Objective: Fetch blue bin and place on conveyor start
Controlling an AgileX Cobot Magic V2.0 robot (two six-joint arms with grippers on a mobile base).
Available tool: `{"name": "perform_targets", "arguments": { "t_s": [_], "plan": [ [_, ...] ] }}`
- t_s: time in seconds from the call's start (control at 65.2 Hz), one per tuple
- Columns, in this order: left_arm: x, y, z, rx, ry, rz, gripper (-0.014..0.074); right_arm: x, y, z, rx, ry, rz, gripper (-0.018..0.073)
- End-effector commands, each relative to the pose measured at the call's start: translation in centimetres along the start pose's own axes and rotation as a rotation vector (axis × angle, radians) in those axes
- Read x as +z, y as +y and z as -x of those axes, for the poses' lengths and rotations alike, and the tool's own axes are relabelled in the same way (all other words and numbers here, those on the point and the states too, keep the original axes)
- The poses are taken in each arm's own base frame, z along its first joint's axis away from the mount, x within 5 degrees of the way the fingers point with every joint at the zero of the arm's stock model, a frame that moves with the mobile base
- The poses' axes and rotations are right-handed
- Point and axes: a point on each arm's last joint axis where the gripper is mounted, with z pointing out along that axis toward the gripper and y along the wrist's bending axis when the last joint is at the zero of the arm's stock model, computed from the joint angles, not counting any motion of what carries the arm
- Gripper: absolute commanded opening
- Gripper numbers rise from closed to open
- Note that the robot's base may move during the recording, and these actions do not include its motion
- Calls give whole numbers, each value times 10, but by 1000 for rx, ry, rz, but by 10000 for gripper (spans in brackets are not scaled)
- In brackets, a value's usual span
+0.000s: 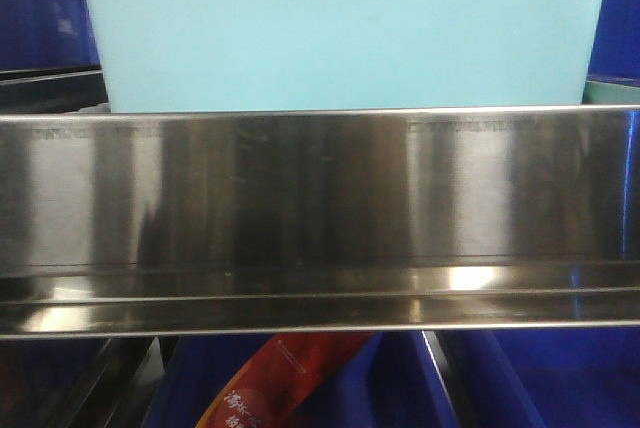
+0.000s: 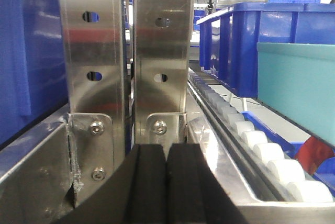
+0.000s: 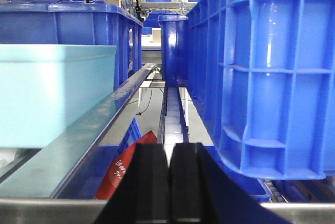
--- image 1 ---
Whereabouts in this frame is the dark blue bin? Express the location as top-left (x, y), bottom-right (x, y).
top-left (589, 0), bottom-right (639, 79)
top-left (443, 327), bottom-right (639, 427)
top-left (0, 0), bottom-right (104, 73)
top-left (142, 331), bottom-right (459, 427)

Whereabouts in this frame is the dark blue bin lower middle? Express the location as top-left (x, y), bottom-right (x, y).
top-left (142, 331), bottom-right (459, 427)

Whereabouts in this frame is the red snack bag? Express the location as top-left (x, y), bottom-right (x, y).
top-left (196, 331), bottom-right (373, 427)

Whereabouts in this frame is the dark blue bin upper right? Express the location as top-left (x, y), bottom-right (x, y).
top-left (589, 0), bottom-right (639, 79)

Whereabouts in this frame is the dark blue bin upper left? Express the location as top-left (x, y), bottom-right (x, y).
top-left (0, 0), bottom-right (104, 73)

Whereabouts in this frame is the light blue plastic bin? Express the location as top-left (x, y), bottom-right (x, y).
top-left (87, 0), bottom-right (602, 113)

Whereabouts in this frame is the dark blue bin lower right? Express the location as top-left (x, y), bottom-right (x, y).
top-left (443, 327), bottom-right (639, 427)

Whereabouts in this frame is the stainless steel shelf rail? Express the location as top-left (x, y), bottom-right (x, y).
top-left (1, 106), bottom-right (639, 339)

